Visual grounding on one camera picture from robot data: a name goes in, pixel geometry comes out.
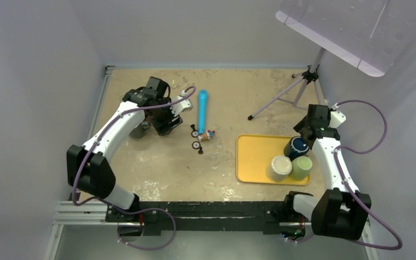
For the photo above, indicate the black chess pawn upper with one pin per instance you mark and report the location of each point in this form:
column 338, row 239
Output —
column 193, row 127

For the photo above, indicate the dark blue ceramic mug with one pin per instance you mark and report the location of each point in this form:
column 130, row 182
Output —
column 296, row 147

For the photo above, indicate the light green ceramic mug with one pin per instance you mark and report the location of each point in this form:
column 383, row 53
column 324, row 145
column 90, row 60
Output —
column 301, row 167

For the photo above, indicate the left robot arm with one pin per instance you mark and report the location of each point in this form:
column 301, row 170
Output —
column 88, row 166

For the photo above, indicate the translucent perforated panel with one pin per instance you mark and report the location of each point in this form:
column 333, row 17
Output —
column 370, row 35

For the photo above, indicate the cream white ceramic mug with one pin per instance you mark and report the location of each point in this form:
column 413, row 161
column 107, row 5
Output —
column 279, row 168

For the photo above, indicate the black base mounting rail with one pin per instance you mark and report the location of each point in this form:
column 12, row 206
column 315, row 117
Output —
column 267, row 217

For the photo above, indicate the grey teal ceramic mug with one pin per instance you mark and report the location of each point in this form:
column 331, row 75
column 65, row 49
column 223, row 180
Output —
column 138, row 132

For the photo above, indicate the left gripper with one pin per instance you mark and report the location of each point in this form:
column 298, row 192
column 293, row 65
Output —
column 163, row 128

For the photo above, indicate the yellow plastic tray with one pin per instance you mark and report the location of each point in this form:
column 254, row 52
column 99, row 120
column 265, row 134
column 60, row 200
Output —
column 254, row 153

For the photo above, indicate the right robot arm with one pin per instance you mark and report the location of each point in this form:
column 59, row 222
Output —
column 339, row 211

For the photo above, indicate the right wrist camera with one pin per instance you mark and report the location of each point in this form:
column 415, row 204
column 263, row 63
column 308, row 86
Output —
column 337, row 118

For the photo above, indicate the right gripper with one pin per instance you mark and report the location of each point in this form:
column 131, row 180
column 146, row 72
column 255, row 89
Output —
column 300, row 127

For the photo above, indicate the blue toy microphone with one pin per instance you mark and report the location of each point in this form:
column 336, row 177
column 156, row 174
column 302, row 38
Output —
column 202, row 105

